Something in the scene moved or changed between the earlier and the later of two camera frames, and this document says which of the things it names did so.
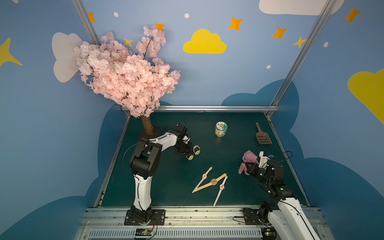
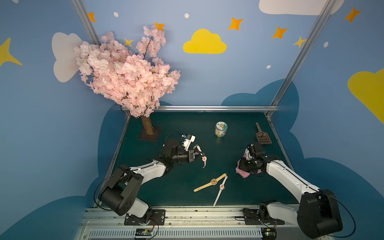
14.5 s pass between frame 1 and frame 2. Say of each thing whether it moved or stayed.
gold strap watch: stayed
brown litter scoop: stayed
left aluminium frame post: stayed
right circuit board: stayed
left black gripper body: moved
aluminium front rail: stayed
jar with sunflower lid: stayed
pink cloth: moved
